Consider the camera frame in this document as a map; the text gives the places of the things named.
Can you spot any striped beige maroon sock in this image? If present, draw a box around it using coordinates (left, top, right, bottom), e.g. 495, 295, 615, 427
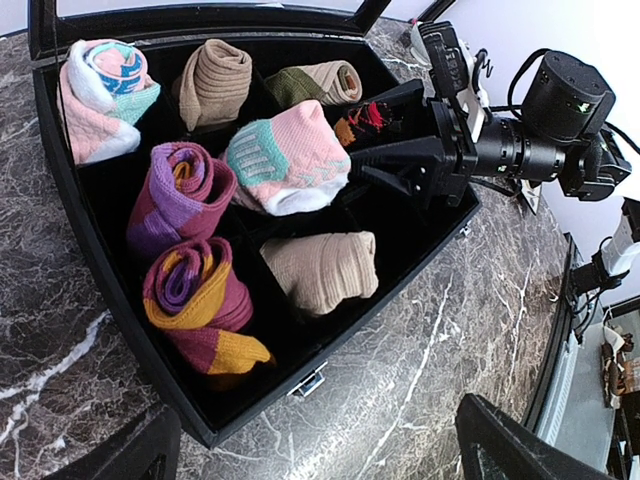
265, 60, 363, 109

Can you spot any beige rolled sock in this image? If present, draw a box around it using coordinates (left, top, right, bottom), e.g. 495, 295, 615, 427
260, 231, 379, 316

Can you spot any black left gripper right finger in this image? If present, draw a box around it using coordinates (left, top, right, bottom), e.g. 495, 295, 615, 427
455, 392, 625, 479

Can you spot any multicolour rolled sock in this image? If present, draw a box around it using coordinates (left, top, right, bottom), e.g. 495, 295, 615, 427
57, 39, 161, 166

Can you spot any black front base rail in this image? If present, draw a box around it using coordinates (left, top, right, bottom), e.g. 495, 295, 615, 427
521, 232, 582, 432

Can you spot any orange rolled sock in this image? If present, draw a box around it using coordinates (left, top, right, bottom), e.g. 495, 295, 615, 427
143, 237, 275, 378

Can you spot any black box with glass lid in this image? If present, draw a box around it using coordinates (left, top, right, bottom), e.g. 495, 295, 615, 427
28, 1, 480, 448

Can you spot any brown rolled sock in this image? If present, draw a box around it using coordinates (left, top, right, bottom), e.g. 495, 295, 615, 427
173, 39, 253, 132

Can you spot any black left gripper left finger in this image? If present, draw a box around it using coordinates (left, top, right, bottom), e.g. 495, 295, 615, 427
47, 407, 181, 479

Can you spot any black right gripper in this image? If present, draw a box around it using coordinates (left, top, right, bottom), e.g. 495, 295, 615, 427
322, 79, 477, 210

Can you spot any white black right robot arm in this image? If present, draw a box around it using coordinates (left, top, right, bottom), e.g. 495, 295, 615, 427
334, 47, 632, 210

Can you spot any black argyle orange red sock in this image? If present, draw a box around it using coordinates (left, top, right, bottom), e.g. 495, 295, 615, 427
333, 101, 396, 150

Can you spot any pink white rolled sock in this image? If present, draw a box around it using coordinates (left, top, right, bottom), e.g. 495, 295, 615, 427
222, 100, 351, 217

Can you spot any magenta rolled sock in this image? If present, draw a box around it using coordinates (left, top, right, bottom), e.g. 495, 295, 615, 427
126, 142, 238, 263

